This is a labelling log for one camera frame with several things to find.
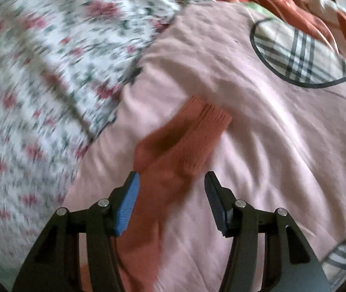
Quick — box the rust orange knit garment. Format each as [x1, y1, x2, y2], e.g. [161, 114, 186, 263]
[117, 0, 346, 291]

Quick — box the pink quilt with plaid hearts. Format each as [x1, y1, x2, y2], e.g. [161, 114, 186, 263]
[65, 2, 346, 291]

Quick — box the white floral bed sheet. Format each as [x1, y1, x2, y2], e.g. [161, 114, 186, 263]
[0, 0, 209, 289]

